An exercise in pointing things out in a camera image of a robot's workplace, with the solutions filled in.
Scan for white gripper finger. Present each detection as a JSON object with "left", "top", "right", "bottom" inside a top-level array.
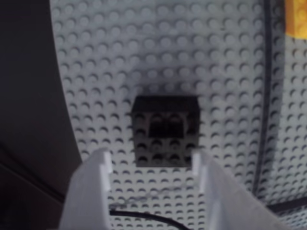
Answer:
[
  {"left": 59, "top": 147, "right": 113, "bottom": 230},
  {"left": 192, "top": 150, "right": 287, "bottom": 230}
]

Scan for black Lego cube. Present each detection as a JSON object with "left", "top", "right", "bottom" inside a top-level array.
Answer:
[{"left": 130, "top": 95, "right": 201, "bottom": 168}]

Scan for yellow Lego cube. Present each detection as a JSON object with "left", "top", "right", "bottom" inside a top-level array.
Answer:
[{"left": 284, "top": 0, "right": 307, "bottom": 39}]

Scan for grey Lego baseplate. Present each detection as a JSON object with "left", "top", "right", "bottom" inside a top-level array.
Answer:
[{"left": 49, "top": 0, "right": 307, "bottom": 230}]

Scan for thick black cable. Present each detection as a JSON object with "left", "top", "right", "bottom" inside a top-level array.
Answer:
[{"left": 109, "top": 209, "right": 189, "bottom": 230}]

